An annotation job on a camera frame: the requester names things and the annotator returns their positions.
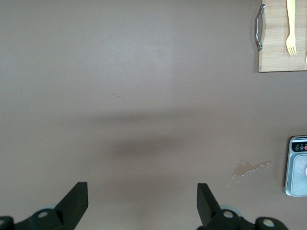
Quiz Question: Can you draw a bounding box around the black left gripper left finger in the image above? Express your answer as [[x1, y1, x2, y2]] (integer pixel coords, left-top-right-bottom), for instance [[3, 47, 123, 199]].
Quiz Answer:
[[0, 181, 89, 230]]

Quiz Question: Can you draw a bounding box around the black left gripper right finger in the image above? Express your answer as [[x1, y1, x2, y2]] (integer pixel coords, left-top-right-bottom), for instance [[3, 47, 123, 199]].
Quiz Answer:
[[196, 183, 288, 230]]

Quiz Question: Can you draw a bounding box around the brown sauce spill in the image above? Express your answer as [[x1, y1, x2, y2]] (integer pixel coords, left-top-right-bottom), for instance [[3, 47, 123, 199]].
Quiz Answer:
[[224, 158, 273, 189]]

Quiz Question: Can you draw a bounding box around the silver digital kitchen scale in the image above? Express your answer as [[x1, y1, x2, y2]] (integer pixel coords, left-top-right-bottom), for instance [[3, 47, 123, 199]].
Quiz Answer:
[[284, 135, 307, 197]]

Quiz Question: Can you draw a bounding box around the brown table cover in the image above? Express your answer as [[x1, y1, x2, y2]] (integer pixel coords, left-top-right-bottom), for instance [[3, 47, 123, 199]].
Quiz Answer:
[[0, 0, 307, 230]]

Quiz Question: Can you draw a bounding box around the yellow plastic fork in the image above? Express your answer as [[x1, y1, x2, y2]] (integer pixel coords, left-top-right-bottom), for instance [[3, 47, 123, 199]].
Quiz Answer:
[[285, 0, 297, 57]]

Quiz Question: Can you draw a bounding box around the wooden cutting board metal handle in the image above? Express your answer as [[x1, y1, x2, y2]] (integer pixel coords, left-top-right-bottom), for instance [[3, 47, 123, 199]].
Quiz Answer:
[[253, 0, 307, 73]]

